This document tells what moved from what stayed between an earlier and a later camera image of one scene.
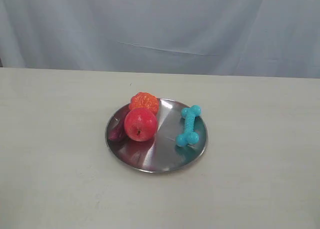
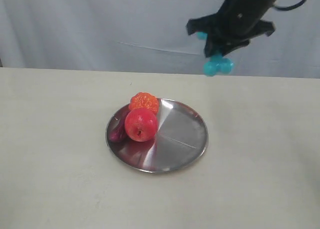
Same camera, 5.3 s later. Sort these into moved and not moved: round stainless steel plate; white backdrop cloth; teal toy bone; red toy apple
Moved: teal toy bone
Not moved: white backdrop cloth; red toy apple; round stainless steel plate
